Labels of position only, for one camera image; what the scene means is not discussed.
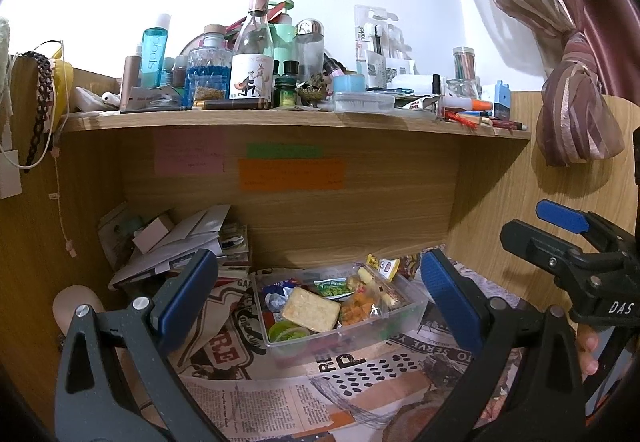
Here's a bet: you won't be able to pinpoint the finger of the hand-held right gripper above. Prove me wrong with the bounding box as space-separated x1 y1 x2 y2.
536 199 637 254
500 219 610 279

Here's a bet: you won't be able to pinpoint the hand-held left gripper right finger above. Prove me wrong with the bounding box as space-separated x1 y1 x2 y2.
421 249 587 442

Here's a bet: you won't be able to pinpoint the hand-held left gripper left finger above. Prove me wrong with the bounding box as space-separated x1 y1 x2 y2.
54 249 229 442

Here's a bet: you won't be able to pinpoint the orange nut brittle packet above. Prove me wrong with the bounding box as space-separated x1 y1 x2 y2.
340 289 387 327

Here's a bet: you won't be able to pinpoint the clear plastic container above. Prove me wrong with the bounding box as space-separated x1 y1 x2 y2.
251 261 429 362

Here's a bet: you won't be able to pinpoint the beige cracker packet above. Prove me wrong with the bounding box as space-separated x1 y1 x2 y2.
281 285 343 334

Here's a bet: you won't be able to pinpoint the person's right hand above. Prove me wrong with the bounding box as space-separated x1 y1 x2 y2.
575 326 600 384

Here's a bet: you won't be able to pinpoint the printed brown paper bag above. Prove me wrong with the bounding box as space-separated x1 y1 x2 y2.
172 278 323 379

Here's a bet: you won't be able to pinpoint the stack of papers and magazines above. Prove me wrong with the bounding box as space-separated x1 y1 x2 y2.
96 203 252 290

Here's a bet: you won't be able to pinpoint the yellow snack packet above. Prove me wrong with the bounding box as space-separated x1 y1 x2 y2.
366 253 402 280

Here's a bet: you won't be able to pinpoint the green round snack cup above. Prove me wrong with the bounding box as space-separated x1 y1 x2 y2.
268 320 309 344

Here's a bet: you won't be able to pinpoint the beige rounded object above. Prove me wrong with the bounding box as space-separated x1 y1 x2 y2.
52 284 107 339

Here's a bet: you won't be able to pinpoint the blue white small box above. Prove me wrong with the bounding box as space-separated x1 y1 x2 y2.
492 80 512 120

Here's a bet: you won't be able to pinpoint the wooden shelf unit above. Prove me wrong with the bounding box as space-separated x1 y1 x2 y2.
0 52 640 442

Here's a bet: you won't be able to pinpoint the red brush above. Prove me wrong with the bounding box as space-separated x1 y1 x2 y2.
442 109 485 129

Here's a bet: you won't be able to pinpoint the pink sticky note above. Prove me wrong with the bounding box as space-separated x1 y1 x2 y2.
153 129 227 176

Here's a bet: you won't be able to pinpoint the white tube with orange cap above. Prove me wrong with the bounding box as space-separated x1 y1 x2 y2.
442 97 494 113

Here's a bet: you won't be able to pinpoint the newspaper shelf liner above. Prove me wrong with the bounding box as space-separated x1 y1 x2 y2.
175 262 531 442

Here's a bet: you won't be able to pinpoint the orange sticky note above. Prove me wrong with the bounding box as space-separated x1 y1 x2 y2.
238 159 347 191

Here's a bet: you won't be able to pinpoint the pink striped curtain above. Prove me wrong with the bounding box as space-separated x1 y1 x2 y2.
441 0 640 169

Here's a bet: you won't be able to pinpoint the green sticky note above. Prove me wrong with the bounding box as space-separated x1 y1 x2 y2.
245 143 324 159

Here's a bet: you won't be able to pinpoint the glass jar with straws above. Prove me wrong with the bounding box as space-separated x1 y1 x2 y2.
444 46 482 102

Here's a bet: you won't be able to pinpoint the dark brown bar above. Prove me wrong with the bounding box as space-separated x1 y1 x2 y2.
192 99 274 111

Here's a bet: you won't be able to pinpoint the red white flat packet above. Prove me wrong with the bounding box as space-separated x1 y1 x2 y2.
119 86 184 114

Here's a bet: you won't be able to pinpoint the white power adapter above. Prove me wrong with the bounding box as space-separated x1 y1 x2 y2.
0 149 24 199

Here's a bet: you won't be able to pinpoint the white earphone case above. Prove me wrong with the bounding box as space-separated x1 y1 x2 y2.
74 86 122 113

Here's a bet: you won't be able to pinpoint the clear plastic case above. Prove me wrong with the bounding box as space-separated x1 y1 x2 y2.
333 91 397 114

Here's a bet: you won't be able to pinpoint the glass bottle with blue liquid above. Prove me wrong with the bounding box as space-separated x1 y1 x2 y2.
184 25 234 109

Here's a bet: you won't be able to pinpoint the rose gold tube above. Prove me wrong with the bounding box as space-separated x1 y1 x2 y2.
121 54 144 112

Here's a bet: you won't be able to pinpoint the small green glass bottle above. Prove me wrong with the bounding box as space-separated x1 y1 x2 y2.
276 61 300 110

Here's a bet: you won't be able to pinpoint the light blue round jar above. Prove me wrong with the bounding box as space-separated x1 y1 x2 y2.
332 74 369 96

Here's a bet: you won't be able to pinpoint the clear bottle with fox label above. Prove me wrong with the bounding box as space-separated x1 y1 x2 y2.
230 0 275 110

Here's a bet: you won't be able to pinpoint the blue mouthwash bottle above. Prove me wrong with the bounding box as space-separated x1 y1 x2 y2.
141 14 174 89

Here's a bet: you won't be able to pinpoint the toothbrush packages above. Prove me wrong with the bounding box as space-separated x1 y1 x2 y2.
354 4 417 89

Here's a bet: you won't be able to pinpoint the yellow cloth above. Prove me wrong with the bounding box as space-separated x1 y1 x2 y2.
51 46 75 124

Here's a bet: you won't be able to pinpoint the black lace headband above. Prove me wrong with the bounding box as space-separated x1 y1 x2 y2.
21 51 55 169

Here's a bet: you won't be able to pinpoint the clear bottle with silver cap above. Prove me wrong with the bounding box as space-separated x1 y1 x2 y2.
293 19 327 84

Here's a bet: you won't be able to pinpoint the mint green pump bottle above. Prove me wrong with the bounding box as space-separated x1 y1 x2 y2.
271 0 297 74

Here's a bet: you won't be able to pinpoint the white towel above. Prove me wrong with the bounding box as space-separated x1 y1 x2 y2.
0 16 14 124

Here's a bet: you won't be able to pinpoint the white cable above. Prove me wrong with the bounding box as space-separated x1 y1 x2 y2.
0 39 78 259

